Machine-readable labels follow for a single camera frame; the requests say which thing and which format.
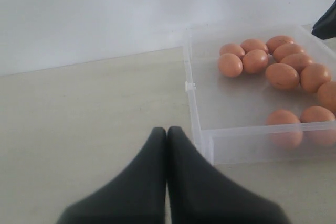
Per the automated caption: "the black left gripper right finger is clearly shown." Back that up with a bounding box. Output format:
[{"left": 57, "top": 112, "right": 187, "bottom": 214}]
[{"left": 167, "top": 126, "right": 271, "bottom": 224}]

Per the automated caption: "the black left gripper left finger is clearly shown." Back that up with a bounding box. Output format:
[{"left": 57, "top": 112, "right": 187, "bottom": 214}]
[{"left": 57, "top": 127, "right": 166, "bottom": 223}]

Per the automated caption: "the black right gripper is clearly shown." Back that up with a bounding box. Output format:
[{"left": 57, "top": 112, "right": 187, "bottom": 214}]
[{"left": 311, "top": 1, "right": 336, "bottom": 39}]

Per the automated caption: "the brown egg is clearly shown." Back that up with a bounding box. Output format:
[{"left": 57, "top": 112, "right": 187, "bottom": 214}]
[
  {"left": 272, "top": 43, "right": 305, "bottom": 62},
  {"left": 243, "top": 49, "right": 268, "bottom": 74},
  {"left": 219, "top": 43, "right": 245, "bottom": 59},
  {"left": 266, "top": 109, "right": 303, "bottom": 150},
  {"left": 240, "top": 38, "right": 269, "bottom": 54},
  {"left": 300, "top": 63, "right": 331, "bottom": 93},
  {"left": 217, "top": 53, "right": 243, "bottom": 78},
  {"left": 266, "top": 35, "right": 294, "bottom": 55},
  {"left": 317, "top": 81, "right": 336, "bottom": 112},
  {"left": 280, "top": 52, "right": 313, "bottom": 73},
  {"left": 300, "top": 106, "right": 335, "bottom": 147},
  {"left": 265, "top": 63, "right": 300, "bottom": 90}
]

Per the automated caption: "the clear plastic container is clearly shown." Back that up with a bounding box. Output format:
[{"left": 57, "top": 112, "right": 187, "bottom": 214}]
[{"left": 183, "top": 24, "right": 335, "bottom": 165}]

